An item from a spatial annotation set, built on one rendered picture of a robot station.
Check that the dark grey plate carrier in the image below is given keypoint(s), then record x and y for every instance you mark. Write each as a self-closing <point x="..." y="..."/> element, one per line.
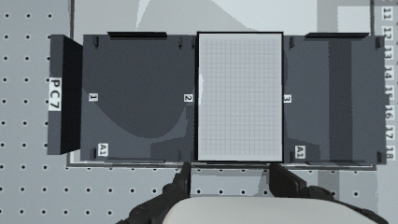
<point x="129" y="97"/>

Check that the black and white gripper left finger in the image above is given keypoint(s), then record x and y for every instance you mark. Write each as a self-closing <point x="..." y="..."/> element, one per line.
<point x="154" y="210"/>

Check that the light grey multi-well plate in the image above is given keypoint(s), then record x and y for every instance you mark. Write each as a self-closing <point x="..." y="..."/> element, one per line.
<point x="239" y="97"/>

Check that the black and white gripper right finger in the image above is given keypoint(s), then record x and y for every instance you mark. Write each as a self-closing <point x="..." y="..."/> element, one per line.
<point x="285" y="184"/>

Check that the grey perforated base plate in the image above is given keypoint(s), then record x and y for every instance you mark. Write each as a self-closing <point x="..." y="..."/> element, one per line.
<point x="36" y="188"/>

